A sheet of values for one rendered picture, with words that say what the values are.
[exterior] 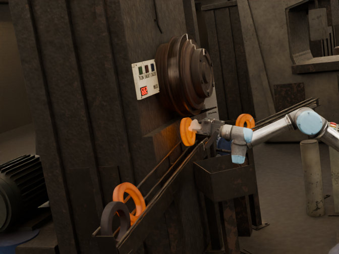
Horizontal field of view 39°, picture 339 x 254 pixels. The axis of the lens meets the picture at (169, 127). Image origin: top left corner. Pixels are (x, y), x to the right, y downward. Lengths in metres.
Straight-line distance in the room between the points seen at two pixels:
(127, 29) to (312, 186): 1.72
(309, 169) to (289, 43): 2.26
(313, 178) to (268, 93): 2.23
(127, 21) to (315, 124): 1.07
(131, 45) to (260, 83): 3.24
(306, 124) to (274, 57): 2.95
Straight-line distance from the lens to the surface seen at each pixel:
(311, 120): 2.50
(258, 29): 5.45
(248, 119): 3.20
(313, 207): 3.45
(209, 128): 2.54
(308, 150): 3.33
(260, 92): 5.52
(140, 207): 2.10
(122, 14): 2.38
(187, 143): 2.58
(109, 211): 1.83
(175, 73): 2.57
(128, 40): 2.40
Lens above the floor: 1.31
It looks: 10 degrees down
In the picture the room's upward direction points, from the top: 9 degrees counter-clockwise
